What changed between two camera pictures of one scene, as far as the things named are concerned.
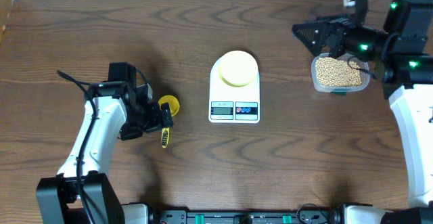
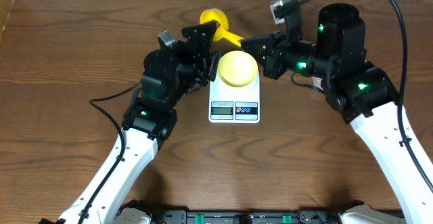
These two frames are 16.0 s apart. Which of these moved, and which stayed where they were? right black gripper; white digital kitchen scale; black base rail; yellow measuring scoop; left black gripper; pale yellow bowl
Moved: yellow measuring scoop; left black gripper; right black gripper
Stayed: white digital kitchen scale; pale yellow bowl; black base rail
